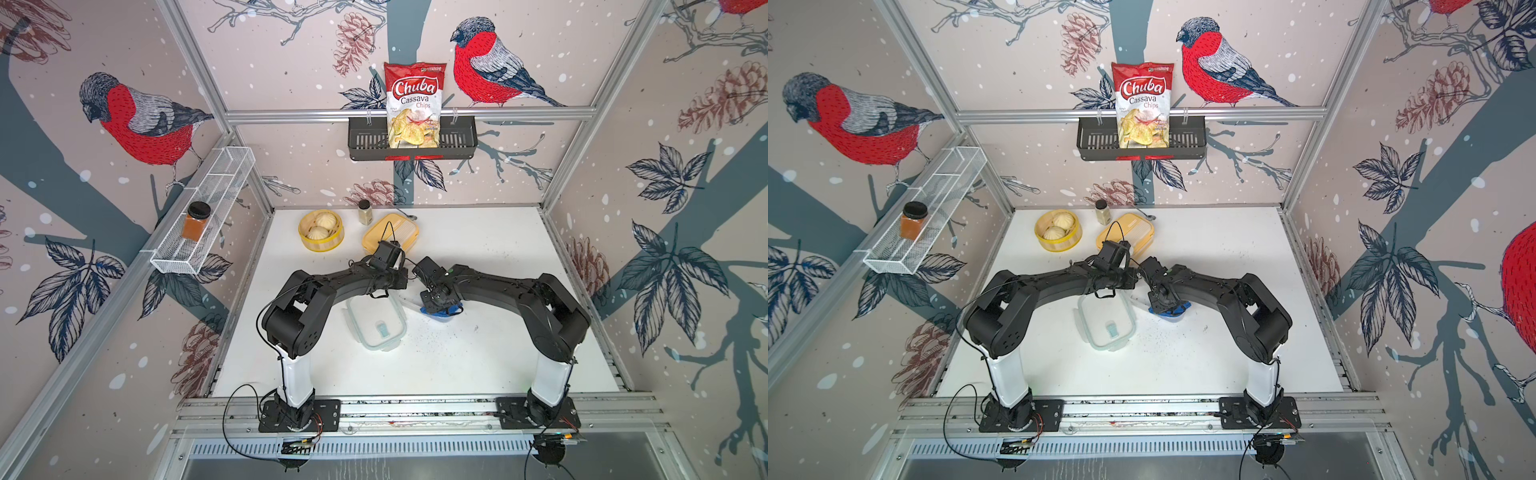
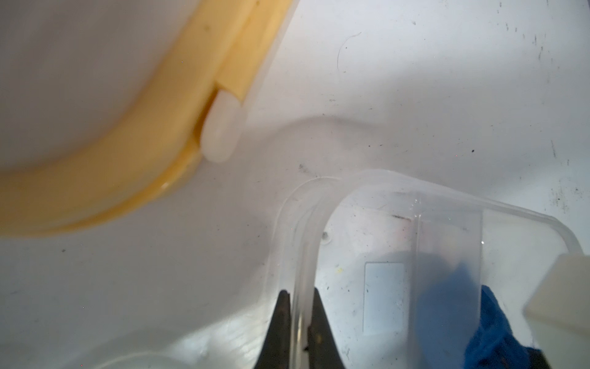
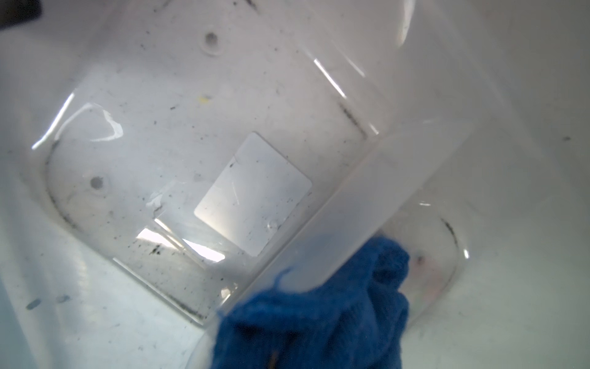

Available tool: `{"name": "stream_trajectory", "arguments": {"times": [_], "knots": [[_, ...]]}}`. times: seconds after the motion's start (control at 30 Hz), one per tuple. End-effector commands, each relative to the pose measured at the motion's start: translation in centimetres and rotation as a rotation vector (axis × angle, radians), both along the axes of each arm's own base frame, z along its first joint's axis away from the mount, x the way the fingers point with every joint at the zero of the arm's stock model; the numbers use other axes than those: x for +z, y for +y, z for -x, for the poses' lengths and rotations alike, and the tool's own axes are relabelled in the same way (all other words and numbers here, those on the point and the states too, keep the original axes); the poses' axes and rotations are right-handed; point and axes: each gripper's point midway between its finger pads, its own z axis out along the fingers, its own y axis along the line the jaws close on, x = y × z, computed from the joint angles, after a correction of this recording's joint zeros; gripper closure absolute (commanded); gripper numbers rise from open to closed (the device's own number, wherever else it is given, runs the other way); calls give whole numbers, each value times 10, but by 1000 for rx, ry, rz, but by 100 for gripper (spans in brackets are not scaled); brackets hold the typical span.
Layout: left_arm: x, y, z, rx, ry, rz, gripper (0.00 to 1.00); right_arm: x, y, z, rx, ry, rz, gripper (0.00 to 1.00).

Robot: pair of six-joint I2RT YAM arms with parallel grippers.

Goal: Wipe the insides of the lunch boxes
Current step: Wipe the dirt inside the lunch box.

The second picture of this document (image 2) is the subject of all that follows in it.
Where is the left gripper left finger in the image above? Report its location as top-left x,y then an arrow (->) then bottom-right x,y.
254,290 -> 291,369

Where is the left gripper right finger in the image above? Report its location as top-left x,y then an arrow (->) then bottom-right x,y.
307,288 -> 345,369

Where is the clear lunch box lid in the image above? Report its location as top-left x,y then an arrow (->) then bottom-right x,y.
84,348 -> 202,369

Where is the clear plastic lunch box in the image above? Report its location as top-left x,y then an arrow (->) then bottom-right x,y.
273,170 -> 582,368

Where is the blue cleaning cloth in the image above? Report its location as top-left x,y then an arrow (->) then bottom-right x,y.
415,264 -> 537,368

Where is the yellow lunch box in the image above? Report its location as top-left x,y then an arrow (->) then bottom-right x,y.
1,1 -> 297,237

